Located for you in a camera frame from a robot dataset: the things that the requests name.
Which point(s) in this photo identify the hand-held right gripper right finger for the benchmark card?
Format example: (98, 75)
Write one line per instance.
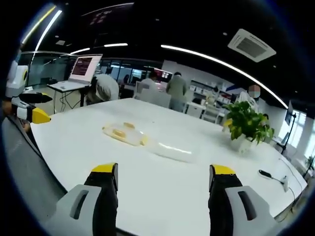
(246, 211)

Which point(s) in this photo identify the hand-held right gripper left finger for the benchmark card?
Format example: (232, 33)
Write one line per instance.
(81, 209)

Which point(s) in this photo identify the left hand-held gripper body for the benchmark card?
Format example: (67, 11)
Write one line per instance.
(16, 78)

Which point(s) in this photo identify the beige plastic buckle part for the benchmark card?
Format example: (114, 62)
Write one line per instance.
(119, 133)
(129, 125)

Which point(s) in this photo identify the white laptop stand table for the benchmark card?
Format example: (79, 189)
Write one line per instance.
(71, 96)

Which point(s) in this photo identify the small black device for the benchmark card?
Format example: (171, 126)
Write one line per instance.
(265, 173)

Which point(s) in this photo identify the white plug adapter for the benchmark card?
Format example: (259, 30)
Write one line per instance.
(285, 183)

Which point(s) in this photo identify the open silver laptop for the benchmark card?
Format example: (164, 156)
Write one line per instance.
(82, 67)

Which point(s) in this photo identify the white ceiling light strip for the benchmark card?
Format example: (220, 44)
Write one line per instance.
(48, 30)

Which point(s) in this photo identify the yellow ceiling light strip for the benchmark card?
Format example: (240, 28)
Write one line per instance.
(38, 23)

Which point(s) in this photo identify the short ceiling light strip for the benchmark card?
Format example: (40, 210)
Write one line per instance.
(80, 50)
(115, 45)

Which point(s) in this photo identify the green potted plant white pot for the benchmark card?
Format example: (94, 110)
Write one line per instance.
(246, 120)

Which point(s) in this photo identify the clear plastic bag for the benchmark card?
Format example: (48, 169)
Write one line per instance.
(169, 150)

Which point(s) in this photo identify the monitor on black stand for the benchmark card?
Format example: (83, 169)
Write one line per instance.
(289, 115)

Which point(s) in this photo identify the shelf with storage boxes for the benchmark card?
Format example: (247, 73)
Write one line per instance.
(209, 89)

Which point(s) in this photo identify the long curved ceiling light strip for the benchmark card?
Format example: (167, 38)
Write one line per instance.
(221, 62)

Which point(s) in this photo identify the ceiling air conditioner vent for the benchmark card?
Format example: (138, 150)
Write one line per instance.
(251, 45)

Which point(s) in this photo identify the red lit wall screen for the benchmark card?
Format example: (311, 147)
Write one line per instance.
(165, 75)

